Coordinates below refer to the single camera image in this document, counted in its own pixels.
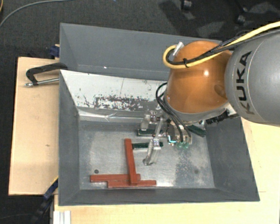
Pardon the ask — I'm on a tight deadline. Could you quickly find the red-brown flat block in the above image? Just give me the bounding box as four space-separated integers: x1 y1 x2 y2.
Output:
89 171 142 186
121 138 140 186
106 177 158 191

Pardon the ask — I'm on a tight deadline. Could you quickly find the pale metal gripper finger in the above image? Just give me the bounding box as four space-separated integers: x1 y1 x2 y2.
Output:
142 138 162 167
140 110 159 132

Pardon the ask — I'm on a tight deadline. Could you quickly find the dark green flat block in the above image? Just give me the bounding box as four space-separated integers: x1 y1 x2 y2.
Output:
188 124 208 138
131 140 165 153

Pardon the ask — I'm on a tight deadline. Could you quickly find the grey metal bin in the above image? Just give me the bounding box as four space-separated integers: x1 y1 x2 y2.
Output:
50 22 270 217

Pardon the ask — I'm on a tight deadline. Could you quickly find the pale wood board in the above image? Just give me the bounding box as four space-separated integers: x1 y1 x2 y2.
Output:
8 56 65 198

